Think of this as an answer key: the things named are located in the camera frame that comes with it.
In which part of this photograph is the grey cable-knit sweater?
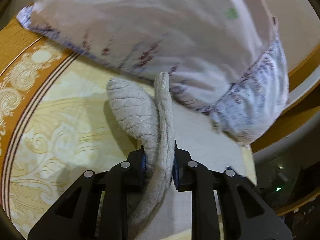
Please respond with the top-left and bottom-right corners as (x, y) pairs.
(106, 72), (175, 239)

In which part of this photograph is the wooden headboard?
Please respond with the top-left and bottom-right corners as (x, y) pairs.
(252, 46), (319, 216)

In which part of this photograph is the yellow patterned bedspread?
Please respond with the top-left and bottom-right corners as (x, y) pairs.
(1, 17), (257, 239)

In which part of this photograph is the blue floral right pillow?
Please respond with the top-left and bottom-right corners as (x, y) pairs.
(172, 17), (290, 147)

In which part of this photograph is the pink floral left pillow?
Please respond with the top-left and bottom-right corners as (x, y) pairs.
(17, 0), (274, 109)

